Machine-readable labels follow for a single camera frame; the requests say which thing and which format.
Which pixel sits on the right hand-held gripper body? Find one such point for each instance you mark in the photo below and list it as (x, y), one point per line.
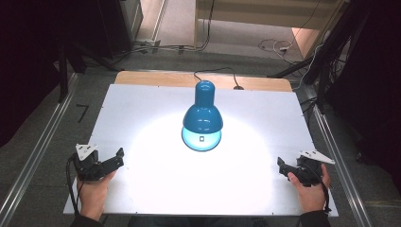
(310, 171)

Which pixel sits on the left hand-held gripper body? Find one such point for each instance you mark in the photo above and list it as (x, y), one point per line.
(88, 165)

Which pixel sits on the person's right hand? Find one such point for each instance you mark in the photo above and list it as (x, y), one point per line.
(312, 197)

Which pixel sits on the person's left hand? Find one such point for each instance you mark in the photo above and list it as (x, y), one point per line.
(93, 195)

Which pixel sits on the black stand leg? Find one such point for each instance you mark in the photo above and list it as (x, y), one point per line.
(63, 75)

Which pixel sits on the grey power strip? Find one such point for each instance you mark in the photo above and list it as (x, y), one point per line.
(148, 42)

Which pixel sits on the dark cabinet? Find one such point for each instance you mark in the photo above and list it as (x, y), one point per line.
(116, 25)

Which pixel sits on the aluminium frame rail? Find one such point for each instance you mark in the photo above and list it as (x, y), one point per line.
(38, 148)
(339, 164)

